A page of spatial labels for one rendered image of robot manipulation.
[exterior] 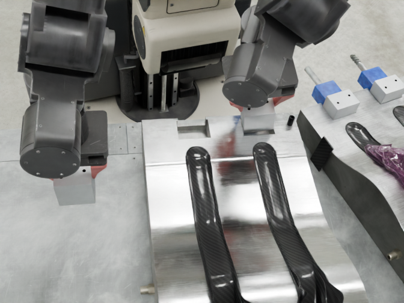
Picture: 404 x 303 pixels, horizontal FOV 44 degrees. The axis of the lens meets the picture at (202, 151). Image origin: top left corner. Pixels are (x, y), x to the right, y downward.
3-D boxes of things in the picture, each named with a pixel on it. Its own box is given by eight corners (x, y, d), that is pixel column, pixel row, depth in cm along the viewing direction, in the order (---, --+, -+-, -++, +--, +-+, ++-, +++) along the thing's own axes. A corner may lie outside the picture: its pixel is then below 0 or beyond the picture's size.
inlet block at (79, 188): (62, 131, 78) (56, 109, 73) (95, 129, 78) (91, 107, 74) (59, 206, 71) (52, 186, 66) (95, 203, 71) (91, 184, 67)
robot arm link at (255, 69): (343, 11, 60) (290, -31, 57) (327, 89, 56) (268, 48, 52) (278, 50, 70) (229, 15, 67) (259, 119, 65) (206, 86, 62)
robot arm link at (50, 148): (115, 21, 50) (24, 3, 47) (118, 111, 44) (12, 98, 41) (94, 98, 59) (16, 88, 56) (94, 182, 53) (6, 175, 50)
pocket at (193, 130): (174, 131, 87) (175, 118, 84) (205, 130, 87) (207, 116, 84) (177, 153, 84) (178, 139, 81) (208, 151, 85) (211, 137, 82)
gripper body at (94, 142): (109, 160, 61) (104, 124, 55) (21, 165, 60) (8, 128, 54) (107, 119, 65) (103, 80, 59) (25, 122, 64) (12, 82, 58)
